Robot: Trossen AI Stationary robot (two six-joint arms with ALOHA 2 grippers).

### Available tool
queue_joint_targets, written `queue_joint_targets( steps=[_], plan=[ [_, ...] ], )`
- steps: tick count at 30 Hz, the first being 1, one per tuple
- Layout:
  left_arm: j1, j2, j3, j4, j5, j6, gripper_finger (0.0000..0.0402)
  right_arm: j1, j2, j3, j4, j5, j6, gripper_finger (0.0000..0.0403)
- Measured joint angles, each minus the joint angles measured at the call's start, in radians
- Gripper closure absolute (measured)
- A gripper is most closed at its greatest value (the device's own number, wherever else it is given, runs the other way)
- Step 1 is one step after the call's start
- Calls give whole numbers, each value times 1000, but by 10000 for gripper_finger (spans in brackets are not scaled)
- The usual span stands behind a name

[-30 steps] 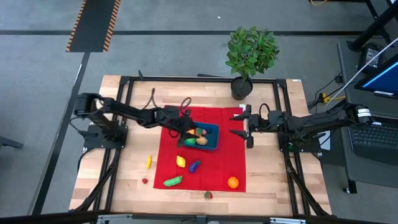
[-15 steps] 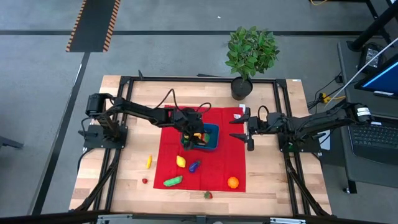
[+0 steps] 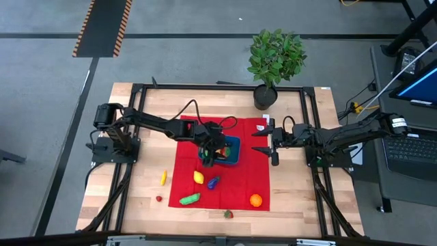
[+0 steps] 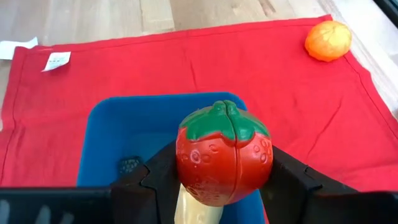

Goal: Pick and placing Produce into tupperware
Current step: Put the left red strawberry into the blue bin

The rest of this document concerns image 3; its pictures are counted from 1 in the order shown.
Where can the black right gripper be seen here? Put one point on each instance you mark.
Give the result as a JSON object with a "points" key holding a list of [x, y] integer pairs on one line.
{"points": [[281, 138]]}

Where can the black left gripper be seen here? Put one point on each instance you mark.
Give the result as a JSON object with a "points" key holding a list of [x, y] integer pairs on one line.
{"points": [[211, 136]]}

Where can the yellow lemon toy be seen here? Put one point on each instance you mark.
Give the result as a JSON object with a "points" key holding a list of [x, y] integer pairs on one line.
{"points": [[198, 177]]}

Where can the orange toy fruit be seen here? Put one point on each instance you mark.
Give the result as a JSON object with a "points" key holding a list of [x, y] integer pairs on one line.
{"points": [[256, 200]]}

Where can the small yellow banana toy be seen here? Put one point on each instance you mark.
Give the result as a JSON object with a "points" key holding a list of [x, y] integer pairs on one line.
{"points": [[164, 178]]}

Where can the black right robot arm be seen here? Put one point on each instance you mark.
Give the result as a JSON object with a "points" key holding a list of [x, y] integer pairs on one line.
{"points": [[358, 131]]}

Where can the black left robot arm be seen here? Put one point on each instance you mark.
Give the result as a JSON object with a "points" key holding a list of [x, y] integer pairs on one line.
{"points": [[153, 121]]}

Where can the white paper tag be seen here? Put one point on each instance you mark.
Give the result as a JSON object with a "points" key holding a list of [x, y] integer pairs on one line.
{"points": [[260, 127], [266, 118]]}

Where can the blue plastic container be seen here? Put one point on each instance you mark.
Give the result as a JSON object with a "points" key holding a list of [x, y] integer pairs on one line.
{"points": [[235, 159]]}

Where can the purple eggplant toy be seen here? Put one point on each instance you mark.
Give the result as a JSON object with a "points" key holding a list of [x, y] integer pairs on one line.
{"points": [[213, 183]]}

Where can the red cloth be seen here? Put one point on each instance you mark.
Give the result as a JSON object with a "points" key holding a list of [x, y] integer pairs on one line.
{"points": [[239, 184]]}

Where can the green cucumber toy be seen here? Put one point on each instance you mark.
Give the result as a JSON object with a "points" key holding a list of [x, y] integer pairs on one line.
{"points": [[190, 199]]}

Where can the large red strawberry toy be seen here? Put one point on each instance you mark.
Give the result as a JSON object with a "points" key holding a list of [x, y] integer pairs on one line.
{"points": [[228, 214]]}

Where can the green plant in black pot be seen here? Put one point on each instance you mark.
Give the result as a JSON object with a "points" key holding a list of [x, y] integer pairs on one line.
{"points": [[273, 54]]}

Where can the white paper sheet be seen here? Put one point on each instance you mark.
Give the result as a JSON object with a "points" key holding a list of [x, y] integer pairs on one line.
{"points": [[357, 157]]}

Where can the yellow power plug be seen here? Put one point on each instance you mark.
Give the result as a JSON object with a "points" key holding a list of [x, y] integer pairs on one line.
{"points": [[357, 108]]}

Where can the dark grey desk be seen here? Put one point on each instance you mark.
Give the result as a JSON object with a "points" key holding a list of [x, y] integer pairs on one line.
{"points": [[409, 191]]}

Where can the striped black floor mat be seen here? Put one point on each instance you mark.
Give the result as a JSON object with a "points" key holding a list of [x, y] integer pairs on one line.
{"points": [[102, 27]]}

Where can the black power adapter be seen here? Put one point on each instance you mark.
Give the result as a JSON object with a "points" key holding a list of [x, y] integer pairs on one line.
{"points": [[406, 61]]}

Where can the monitor with blue screen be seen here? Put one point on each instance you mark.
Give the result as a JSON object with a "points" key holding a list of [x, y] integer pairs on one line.
{"points": [[420, 89]]}

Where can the black stand leg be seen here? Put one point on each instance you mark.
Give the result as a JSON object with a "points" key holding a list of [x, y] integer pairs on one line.
{"points": [[409, 30]]}

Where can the black stand foot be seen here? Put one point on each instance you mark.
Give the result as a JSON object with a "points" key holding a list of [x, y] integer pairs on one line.
{"points": [[10, 156]]}

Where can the black table frame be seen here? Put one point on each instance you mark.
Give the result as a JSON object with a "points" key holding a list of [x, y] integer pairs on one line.
{"points": [[205, 87]]}

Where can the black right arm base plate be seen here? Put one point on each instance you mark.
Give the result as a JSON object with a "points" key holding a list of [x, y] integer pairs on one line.
{"points": [[341, 160]]}

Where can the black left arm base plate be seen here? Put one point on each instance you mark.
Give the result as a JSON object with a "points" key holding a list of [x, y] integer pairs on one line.
{"points": [[102, 155]]}

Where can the silver metal bracket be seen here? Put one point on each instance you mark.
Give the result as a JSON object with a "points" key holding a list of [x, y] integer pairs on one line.
{"points": [[124, 241], [315, 242]]}

